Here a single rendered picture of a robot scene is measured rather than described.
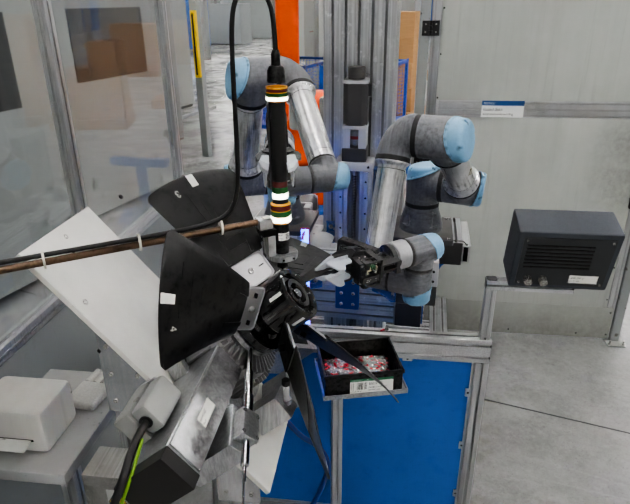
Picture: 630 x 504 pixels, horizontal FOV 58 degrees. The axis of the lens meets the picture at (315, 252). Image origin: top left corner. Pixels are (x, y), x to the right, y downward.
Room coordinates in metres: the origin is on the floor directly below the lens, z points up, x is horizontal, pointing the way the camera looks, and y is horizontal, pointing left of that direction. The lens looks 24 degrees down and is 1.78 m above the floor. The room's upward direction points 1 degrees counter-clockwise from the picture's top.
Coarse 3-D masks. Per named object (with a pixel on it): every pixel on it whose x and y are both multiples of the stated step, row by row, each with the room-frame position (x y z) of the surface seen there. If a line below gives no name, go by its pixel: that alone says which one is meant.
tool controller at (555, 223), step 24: (528, 216) 1.43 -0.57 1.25; (552, 216) 1.43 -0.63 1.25; (576, 216) 1.42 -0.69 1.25; (600, 216) 1.42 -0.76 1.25; (528, 240) 1.37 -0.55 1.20; (552, 240) 1.36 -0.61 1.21; (576, 240) 1.35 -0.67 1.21; (600, 240) 1.34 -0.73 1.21; (504, 264) 1.49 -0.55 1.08; (528, 264) 1.39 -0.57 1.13; (552, 264) 1.37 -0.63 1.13; (576, 264) 1.37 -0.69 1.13; (600, 264) 1.36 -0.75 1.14; (576, 288) 1.39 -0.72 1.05; (600, 288) 1.38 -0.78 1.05
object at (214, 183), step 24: (168, 192) 1.16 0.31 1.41; (192, 192) 1.18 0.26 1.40; (216, 192) 1.21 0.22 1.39; (240, 192) 1.23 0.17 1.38; (168, 216) 1.13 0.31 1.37; (192, 216) 1.14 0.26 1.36; (216, 216) 1.16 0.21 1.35; (240, 216) 1.18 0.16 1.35; (192, 240) 1.11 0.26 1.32; (216, 240) 1.12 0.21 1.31; (240, 240) 1.13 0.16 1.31
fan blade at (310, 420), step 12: (300, 360) 0.89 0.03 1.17; (288, 372) 0.97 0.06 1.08; (300, 372) 0.89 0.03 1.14; (300, 384) 0.90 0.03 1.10; (300, 396) 0.91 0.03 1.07; (300, 408) 0.91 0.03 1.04; (312, 408) 0.81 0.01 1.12; (312, 420) 0.76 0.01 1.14; (312, 432) 0.73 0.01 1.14; (324, 456) 0.77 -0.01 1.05; (324, 468) 0.81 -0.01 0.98
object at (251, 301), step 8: (256, 288) 1.00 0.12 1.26; (264, 288) 1.02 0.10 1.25; (248, 296) 0.98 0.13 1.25; (248, 304) 0.98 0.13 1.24; (256, 304) 1.00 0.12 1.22; (248, 312) 0.98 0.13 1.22; (256, 312) 1.00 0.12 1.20; (256, 320) 1.00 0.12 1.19; (240, 328) 0.96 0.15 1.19; (248, 328) 0.98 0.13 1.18
